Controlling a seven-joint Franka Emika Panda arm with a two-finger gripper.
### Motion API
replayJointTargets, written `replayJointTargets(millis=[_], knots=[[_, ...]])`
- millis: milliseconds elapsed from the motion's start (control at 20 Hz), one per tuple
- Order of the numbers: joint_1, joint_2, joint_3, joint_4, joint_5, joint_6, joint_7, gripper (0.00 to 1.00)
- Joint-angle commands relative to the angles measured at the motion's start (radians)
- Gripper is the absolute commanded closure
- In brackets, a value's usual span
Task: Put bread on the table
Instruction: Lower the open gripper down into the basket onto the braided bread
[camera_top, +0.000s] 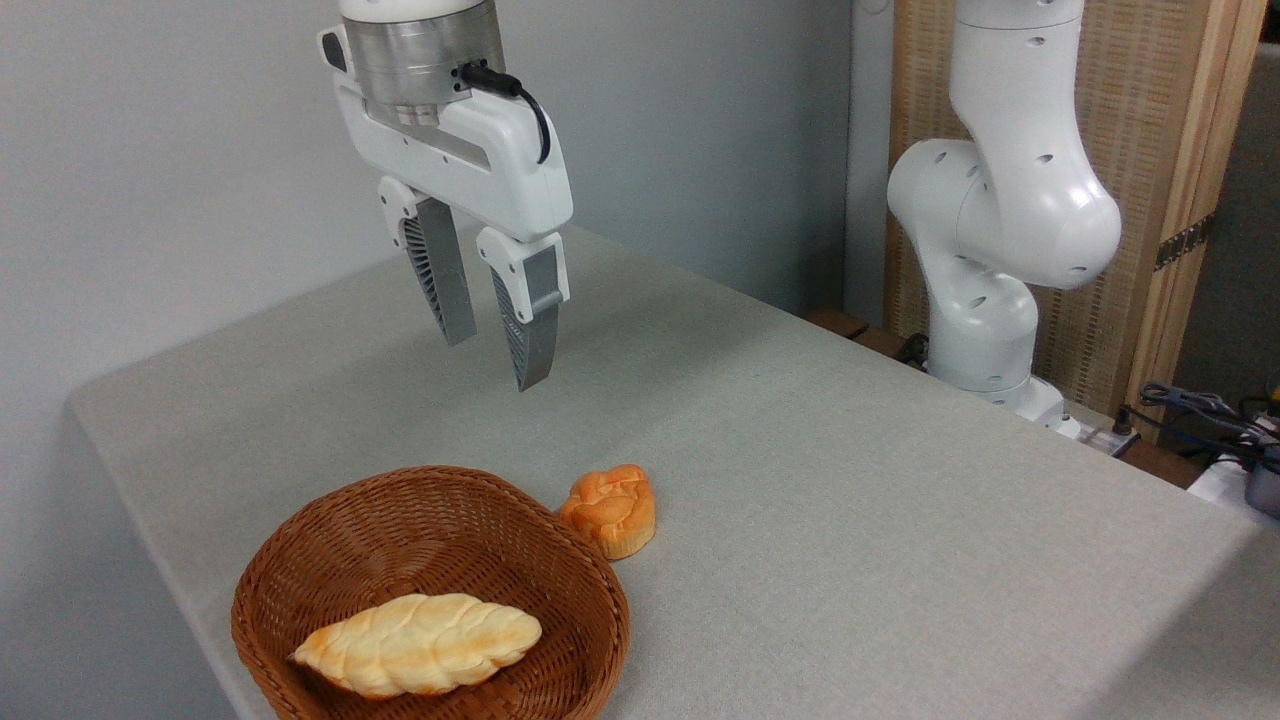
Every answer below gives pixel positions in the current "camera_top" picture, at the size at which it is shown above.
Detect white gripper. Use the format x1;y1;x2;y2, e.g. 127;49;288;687
319;24;575;393

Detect small orange braided bread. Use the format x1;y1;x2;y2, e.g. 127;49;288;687
557;463;658;561

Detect long pale braided bread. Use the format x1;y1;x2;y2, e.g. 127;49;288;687
289;592;544;699

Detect brown wicker basket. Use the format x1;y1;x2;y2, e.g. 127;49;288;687
231;465;632;720

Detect grey fabric tablecloth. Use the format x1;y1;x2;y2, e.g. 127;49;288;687
65;224;1280;720

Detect woven wooden folding screen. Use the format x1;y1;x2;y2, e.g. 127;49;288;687
884;0;1269;443

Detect black screen hinge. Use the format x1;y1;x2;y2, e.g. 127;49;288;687
1154;213;1217;272

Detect grey box device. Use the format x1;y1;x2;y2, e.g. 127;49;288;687
1244;455;1280;519

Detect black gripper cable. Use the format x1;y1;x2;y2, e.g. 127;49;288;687
455;60;553;166

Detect bundle of dark cables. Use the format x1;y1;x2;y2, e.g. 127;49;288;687
1112;378;1280;463

